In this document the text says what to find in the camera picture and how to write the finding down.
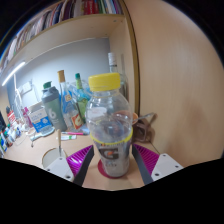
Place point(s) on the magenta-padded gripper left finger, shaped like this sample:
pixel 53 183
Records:
pixel 78 161

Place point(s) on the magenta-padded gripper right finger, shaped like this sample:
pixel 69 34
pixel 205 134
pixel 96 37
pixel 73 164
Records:
pixel 148 160

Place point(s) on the clear yellow-capped drink bottle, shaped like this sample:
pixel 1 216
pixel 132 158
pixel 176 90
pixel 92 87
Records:
pixel 109 133

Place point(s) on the flat round red coaster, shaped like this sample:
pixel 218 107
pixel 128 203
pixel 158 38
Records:
pixel 100 170

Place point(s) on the green and white marker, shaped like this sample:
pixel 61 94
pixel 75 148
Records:
pixel 68 137

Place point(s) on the pink pen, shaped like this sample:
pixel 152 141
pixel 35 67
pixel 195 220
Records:
pixel 73 133

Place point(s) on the brown mug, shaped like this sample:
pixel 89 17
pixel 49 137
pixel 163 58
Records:
pixel 143 128

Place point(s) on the gold-capped clear bottle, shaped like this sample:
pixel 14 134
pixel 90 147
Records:
pixel 68 106

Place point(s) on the blue and white box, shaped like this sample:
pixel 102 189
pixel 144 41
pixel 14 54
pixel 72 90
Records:
pixel 40 120

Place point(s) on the green-capped clear bottle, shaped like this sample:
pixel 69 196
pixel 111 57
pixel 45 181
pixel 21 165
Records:
pixel 81 100

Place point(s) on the pink packet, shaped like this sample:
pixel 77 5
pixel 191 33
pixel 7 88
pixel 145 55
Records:
pixel 26 116

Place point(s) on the white power strip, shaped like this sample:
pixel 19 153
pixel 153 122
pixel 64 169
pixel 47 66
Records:
pixel 25 87

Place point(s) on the clear white-capped glass bottle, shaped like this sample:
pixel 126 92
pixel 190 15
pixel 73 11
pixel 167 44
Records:
pixel 115 66

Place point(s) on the white light strip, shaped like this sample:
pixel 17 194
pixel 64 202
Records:
pixel 13 73

